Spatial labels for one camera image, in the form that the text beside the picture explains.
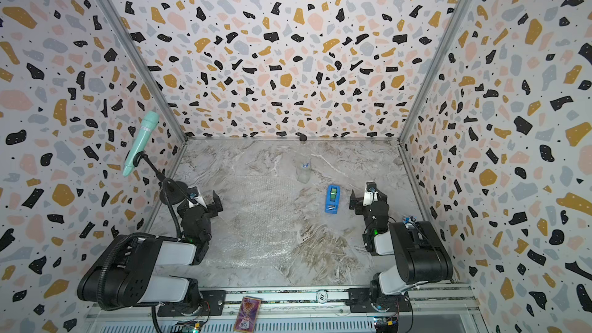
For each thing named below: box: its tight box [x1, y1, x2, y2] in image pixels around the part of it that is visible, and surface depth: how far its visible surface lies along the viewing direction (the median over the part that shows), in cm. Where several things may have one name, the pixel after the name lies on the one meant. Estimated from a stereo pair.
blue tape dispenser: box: [324, 185, 341, 215], surface depth 97 cm
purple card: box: [233, 296, 262, 333], surface depth 72 cm
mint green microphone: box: [122, 111, 160, 178], surface depth 78 cm
